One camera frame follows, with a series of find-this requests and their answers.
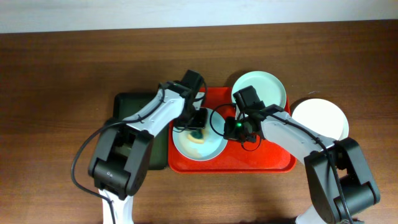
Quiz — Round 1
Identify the green yellow sponge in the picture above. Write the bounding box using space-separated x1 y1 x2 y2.
187 129 206 144

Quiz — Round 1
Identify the light blue plate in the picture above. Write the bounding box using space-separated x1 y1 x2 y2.
172 108 228 161

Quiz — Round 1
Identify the white plate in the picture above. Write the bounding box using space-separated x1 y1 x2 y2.
292 98 349 140

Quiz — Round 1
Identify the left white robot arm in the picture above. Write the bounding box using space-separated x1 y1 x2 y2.
84 81 206 223

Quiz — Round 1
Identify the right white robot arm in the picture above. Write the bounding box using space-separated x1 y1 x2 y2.
223 103 381 223

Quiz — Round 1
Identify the red tray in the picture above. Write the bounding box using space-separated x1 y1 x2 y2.
168 87 296 174

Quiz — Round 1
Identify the dark green tray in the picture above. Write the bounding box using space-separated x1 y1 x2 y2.
113 93 169 170

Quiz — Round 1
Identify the mint green plate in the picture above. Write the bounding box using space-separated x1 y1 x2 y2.
231 71 287 108

